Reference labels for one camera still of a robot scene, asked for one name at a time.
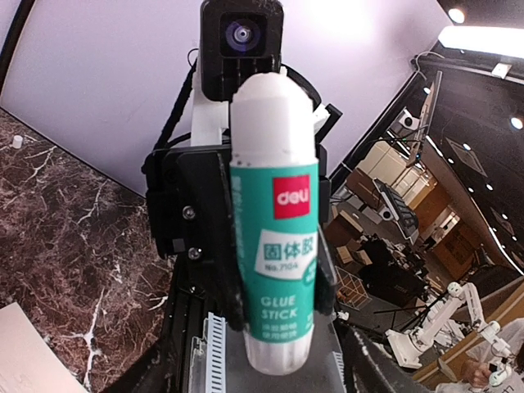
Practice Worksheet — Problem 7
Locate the person in printed shirt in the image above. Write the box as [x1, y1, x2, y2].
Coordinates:
[435, 318, 523, 393]

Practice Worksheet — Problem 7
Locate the black front table rail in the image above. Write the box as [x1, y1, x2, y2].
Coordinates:
[160, 255, 205, 374]

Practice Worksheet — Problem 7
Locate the white glue stick cap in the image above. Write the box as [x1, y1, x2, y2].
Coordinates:
[11, 135, 24, 149]

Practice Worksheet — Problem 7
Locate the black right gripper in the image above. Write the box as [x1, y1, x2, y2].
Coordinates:
[141, 142, 332, 332]

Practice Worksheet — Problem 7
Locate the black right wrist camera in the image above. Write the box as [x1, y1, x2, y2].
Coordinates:
[198, 0, 284, 102]

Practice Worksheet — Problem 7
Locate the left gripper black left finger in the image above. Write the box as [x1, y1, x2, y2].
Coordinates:
[102, 339, 179, 393]

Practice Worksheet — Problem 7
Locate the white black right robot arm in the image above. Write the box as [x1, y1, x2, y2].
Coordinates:
[142, 73, 335, 334]

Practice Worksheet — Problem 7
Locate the white slotted cable duct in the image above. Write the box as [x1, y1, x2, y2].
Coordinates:
[187, 312, 227, 393]

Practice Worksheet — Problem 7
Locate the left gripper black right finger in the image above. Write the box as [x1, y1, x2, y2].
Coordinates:
[333, 318, 426, 393]

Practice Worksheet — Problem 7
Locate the green white glue stick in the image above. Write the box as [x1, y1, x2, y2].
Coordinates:
[230, 73, 319, 376]

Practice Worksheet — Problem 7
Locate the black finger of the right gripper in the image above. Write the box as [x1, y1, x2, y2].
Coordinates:
[314, 233, 337, 316]

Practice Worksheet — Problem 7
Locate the cream paper envelope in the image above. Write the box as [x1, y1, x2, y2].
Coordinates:
[1, 303, 85, 393]

